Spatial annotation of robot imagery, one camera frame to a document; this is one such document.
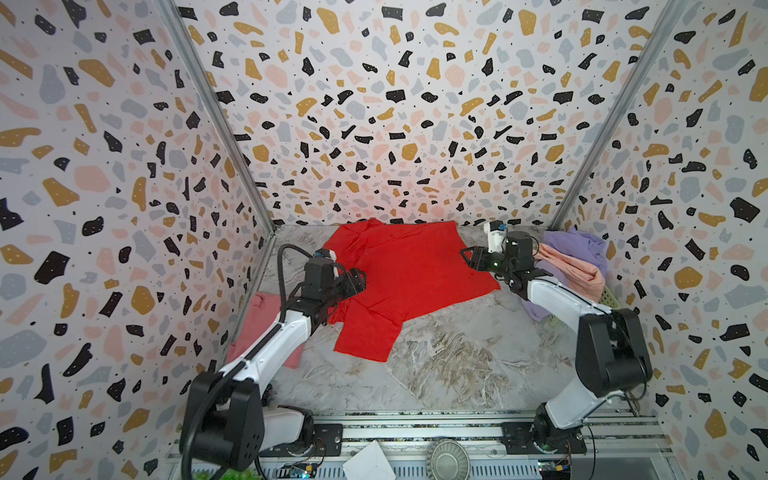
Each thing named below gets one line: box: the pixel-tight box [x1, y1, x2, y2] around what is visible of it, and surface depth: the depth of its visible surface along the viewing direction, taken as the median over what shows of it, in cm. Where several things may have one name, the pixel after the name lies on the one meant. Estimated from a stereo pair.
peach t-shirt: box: [533, 242, 606, 302], surface depth 95 cm
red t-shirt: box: [326, 218, 501, 363], surface depth 102 cm
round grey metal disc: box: [426, 439, 471, 480], surface depth 73 cm
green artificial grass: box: [193, 469, 262, 480], surface depth 67 cm
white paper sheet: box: [342, 440, 397, 480], surface depth 68 cm
